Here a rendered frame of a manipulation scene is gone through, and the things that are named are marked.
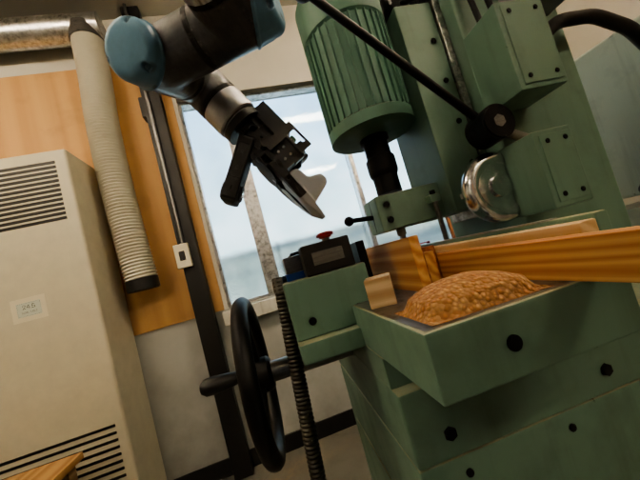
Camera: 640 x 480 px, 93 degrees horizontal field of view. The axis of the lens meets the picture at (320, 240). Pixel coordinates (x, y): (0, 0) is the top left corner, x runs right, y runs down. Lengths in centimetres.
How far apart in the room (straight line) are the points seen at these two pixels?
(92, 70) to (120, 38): 168
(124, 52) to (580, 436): 74
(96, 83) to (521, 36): 192
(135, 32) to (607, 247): 52
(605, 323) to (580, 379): 19
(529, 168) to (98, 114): 190
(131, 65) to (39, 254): 142
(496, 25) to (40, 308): 181
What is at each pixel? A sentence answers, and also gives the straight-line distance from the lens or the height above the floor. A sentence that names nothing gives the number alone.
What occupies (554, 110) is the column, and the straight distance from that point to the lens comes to 76.
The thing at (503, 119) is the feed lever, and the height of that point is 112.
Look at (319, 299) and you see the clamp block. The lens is 47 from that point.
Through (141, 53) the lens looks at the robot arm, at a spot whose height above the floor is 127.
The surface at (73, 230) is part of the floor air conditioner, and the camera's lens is 176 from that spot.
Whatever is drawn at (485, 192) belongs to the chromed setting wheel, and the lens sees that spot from 58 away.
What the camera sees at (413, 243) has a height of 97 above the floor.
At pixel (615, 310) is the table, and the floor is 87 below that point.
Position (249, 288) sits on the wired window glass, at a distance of 191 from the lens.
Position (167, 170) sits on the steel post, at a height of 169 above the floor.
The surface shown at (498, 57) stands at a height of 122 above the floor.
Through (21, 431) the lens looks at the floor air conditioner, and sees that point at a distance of 191.
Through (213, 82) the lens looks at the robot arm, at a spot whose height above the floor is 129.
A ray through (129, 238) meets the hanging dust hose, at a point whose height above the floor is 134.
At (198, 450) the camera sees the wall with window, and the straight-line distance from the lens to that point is 207.
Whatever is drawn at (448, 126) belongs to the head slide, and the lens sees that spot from 66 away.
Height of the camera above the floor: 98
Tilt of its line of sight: 4 degrees up
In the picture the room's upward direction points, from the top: 16 degrees counter-clockwise
